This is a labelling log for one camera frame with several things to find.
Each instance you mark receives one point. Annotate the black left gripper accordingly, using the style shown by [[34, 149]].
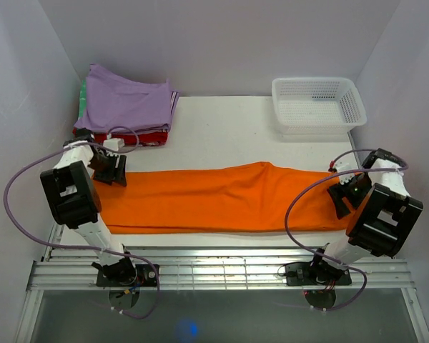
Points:
[[107, 177]]

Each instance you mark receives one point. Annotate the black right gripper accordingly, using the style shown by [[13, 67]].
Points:
[[336, 192]]

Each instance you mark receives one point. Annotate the orange trousers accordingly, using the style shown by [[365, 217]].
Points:
[[253, 198]]

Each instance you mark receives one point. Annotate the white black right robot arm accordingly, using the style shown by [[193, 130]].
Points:
[[381, 215]]

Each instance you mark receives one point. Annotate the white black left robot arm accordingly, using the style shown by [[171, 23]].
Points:
[[75, 203]]

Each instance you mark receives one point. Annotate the red folded trousers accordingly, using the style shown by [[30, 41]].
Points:
[[156, 138]]

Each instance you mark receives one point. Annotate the purple folded trousers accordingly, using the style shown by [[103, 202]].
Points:
[[113, 101]]

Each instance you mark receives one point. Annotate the green folded trousers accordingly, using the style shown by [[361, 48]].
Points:
[[82, 99]]

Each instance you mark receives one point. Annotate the white plastic basket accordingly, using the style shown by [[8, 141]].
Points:
[[317, 105]]

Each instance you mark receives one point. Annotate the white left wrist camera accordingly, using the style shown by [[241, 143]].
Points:
[[113, 146]]

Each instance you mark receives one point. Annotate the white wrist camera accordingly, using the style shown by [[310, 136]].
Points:
[[338, 167], [113, 146]]

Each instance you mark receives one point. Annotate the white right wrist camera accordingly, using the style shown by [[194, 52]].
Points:
[[338, 167]]

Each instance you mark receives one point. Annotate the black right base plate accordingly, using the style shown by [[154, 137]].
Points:
[[296, 275]]

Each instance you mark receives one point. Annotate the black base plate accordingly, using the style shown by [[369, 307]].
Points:
[[141, 275], [296, 275]]

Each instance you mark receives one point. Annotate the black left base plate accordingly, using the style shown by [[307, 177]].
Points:
[[141, 275]]

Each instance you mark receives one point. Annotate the aluminium frame rail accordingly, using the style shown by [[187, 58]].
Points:
[[206, 262]]

